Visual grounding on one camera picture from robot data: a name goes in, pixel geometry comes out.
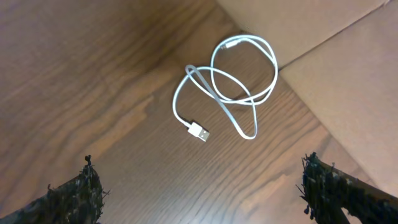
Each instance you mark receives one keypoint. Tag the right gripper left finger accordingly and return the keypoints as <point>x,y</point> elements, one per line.
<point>78,201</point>

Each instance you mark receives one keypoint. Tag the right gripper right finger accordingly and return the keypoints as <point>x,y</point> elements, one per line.
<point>328,190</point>

